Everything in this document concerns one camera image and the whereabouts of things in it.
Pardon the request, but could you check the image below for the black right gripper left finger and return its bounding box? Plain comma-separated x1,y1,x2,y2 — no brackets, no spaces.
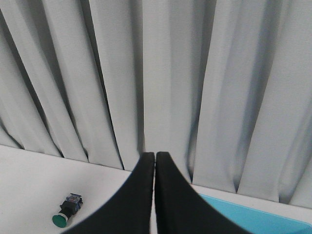
64,152,155,234

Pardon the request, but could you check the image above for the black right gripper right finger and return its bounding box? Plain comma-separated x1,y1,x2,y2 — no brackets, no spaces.
156,152,247,234

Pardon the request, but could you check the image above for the light blue plastic box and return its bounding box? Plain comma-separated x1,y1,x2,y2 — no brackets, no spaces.
200,194,312,234

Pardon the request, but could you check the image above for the left green push button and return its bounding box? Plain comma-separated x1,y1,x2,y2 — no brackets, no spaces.
52,193,83,228

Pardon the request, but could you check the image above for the grey pleated curtain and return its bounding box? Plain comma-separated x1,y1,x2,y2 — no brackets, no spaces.
0,0,312,208

